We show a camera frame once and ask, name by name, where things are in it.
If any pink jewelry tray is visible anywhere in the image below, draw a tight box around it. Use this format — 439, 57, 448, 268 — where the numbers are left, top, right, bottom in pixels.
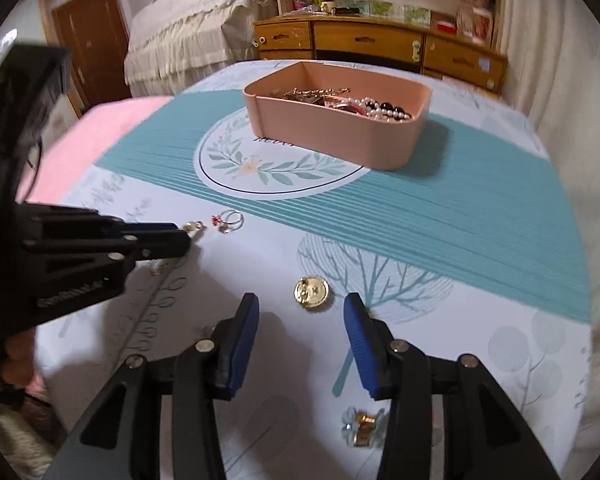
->
242, 61, 432, 170

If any person's left hand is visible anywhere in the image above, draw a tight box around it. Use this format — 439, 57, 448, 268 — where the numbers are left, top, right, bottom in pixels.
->
1, 328, 36, 388

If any small pearl earring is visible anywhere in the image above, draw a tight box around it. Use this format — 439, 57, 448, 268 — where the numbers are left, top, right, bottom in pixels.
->
182, 220, 206, 233

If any gold flower earring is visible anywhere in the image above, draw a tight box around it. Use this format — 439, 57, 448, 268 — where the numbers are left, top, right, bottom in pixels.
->
341, 406, 388, 448

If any gold round brooch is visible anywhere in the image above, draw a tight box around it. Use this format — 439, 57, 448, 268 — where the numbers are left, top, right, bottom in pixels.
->
294, 275, 330, 310

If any teal tree print tablecloth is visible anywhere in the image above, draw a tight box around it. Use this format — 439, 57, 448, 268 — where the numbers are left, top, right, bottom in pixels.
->
38, 62, 591, 479

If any brown wooden door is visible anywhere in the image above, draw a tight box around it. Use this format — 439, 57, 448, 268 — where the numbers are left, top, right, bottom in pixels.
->
52, 0, 131, 110

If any cream lace covered bed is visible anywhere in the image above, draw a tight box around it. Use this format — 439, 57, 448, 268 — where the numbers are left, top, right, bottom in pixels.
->
124, 0, 277, 98

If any white floral curtain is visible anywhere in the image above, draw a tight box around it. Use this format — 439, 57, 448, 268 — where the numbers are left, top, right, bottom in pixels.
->
498, 0, 600, 460

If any wooden desk with drawers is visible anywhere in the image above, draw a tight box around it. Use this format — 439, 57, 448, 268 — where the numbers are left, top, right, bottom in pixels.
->
253, 0, 508, 96

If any silver ring with red stone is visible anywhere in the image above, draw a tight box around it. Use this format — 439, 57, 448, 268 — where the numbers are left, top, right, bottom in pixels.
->
210, 208, 246, 235

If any pink pearl necklace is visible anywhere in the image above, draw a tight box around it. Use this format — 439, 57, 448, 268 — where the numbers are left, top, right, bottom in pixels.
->
349, 96, 414, 124

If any black bead bracelet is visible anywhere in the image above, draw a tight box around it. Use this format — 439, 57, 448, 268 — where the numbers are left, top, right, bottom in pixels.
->
377, 101, 414, 118

